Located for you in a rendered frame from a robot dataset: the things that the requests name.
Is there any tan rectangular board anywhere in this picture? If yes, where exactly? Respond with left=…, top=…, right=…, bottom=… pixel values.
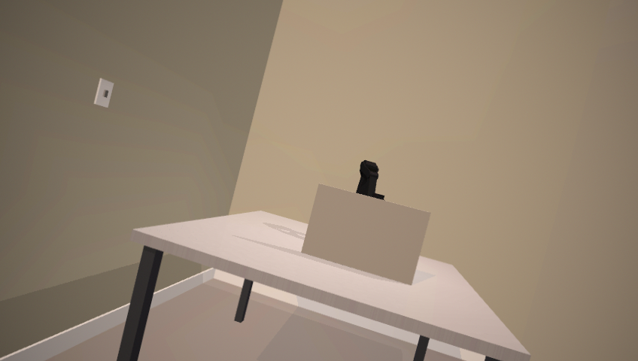
left=301, top=184, right=431, bottom=285

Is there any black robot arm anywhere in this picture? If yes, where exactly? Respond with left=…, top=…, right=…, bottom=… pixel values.
left=356, top=160, right=384, bottom=199

